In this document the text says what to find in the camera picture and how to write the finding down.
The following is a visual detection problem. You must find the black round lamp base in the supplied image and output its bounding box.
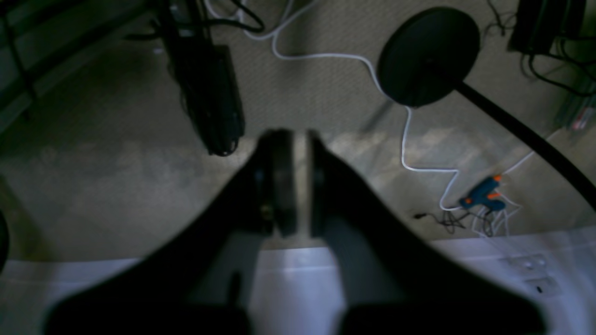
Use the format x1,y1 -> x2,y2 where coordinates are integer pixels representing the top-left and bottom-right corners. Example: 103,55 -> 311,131
377,7 -> 480,107

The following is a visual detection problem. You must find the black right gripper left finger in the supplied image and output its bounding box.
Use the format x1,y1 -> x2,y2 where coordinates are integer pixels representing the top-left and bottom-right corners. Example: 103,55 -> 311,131
44,129 -> 296,335

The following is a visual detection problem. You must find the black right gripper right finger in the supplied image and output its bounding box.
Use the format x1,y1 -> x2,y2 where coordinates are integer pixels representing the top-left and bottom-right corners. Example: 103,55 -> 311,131
307,131 -> 547,335

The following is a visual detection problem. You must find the blue orange glue gun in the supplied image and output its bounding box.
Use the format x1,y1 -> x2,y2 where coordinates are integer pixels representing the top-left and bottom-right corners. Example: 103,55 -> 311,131
459,174 -> 506,212

